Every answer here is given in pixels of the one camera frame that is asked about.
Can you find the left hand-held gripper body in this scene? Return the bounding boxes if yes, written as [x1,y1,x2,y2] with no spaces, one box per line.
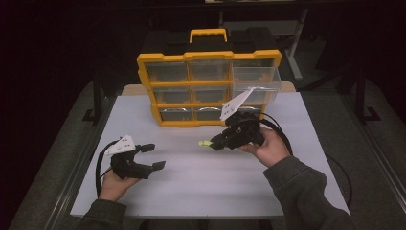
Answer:
[104,134,154,180]

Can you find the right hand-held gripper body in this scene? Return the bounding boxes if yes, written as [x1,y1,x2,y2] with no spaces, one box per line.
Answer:
[219,87,266,150]

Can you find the clear plastic drawer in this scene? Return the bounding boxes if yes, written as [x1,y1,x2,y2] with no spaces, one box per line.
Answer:
[231,59,282,106]

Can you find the yellow black organizer cabinet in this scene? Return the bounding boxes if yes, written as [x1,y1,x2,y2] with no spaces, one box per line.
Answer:
[136,27,282,128]

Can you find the person's left hand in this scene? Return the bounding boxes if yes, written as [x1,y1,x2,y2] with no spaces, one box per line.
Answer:
[99,166,142,203]

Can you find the person's right hand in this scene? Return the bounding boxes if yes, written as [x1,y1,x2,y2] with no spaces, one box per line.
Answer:
[237,127,291,169]

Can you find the rows of clear bins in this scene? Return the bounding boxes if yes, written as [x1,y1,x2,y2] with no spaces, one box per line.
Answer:
[145,59,266,122]

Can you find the black metal stand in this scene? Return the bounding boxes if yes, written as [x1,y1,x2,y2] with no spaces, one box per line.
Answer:
[354,67,382,125]
[81,70,105,125]

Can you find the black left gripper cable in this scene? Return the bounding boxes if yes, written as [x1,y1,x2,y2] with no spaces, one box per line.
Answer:
[95,139,120,199]

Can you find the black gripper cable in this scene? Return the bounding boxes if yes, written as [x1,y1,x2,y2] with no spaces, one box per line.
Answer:
[253,111,353,209]
[95,139,120,199]

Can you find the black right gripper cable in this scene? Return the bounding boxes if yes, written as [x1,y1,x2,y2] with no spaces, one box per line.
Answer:
[253,111,353,209]

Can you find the aluminium frame rail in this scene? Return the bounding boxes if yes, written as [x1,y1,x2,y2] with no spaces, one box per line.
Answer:
[338,92,406,205]
[43,95,117,230]

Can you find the white metal desk frame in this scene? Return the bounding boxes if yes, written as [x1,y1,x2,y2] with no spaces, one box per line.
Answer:
[218,9,309,81]

